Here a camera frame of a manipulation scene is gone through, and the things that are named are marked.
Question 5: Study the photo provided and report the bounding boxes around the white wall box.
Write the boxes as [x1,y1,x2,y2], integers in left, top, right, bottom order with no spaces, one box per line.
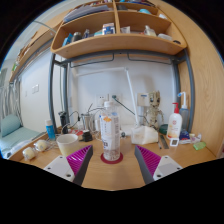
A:
[137,92,150,108]

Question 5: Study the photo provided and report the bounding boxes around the wooden wardrobe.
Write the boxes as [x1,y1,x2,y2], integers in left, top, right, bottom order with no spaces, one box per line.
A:
[156,0,224,158]

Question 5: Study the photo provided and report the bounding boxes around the small white display clock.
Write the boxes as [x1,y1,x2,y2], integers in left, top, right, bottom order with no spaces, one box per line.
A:
[169,137,180,148]

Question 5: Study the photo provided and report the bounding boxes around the blue tube with white cap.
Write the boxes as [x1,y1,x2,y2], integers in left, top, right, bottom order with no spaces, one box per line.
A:
[44,119,56,141]

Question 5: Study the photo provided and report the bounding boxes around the grey metal bed frame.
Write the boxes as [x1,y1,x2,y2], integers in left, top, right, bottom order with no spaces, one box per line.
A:
[47,49,196,134]

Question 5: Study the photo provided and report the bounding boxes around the metal cup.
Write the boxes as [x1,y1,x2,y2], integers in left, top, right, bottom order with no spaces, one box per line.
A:
[81,113,94,132]

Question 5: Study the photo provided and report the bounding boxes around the clear plastic water bottle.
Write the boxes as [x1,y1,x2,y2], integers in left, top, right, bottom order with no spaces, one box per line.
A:
[99,100,122,162]

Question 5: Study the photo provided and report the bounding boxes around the wooden bunk bed board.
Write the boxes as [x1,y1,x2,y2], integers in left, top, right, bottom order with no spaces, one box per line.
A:
[9,16,68,83]

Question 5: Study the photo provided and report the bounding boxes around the white pump bottle red nozzle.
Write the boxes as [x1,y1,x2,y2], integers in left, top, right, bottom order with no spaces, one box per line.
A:
[166,102,183,139]

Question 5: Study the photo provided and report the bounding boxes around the dark green round jar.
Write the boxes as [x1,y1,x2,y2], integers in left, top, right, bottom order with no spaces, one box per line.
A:
[158,123,169,135]

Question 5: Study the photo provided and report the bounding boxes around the black electric shaver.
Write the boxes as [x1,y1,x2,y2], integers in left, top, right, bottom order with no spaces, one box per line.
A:
[58,110,69,134]

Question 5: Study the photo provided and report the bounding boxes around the flat round red coaster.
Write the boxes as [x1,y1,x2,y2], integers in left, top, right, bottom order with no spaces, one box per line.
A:
[100,152,124,165]

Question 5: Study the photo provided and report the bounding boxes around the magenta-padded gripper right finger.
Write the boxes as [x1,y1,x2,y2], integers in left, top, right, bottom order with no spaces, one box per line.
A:
[133,144,184,185]

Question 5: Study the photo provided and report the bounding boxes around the small green box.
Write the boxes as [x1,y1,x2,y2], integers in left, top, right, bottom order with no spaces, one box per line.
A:
[193,141,207,151]

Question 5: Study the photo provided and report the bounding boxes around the tree creature figurine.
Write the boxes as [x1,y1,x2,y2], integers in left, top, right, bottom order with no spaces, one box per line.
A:
[143,90,165,131]

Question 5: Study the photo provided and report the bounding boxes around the teal pillow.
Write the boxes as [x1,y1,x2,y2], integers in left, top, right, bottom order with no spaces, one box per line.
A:
[0,114,22,138]

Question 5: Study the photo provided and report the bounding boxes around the red printed packet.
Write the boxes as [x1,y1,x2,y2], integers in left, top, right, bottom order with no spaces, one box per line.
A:
[68,128,84,136]

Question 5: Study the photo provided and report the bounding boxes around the clear spray bottle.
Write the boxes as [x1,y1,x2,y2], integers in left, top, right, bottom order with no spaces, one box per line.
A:
[177,91,190,132]

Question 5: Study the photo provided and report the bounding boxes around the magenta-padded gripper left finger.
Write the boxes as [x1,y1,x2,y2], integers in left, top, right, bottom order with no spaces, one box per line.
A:
[43,144,94,187]

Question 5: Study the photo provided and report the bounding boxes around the black charger block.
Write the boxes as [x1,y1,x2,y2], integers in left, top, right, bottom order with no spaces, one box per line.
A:
[82,130,94,143]

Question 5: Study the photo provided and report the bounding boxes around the white desk lamp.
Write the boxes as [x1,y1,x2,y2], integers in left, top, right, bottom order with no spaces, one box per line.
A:
[71,66,141,128]

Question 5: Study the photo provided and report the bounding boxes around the wrapped round bun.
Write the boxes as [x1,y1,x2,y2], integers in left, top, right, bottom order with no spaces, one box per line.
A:
[21,146,38,161]
[33,139,51,153]

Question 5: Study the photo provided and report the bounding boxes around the teal bed mattress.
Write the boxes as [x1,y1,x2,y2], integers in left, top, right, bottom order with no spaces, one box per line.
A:
[0,126,44,159]

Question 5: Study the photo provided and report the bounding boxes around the wooden shelf unit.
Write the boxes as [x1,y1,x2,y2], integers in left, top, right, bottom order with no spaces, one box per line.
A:
[50,0,188,60]

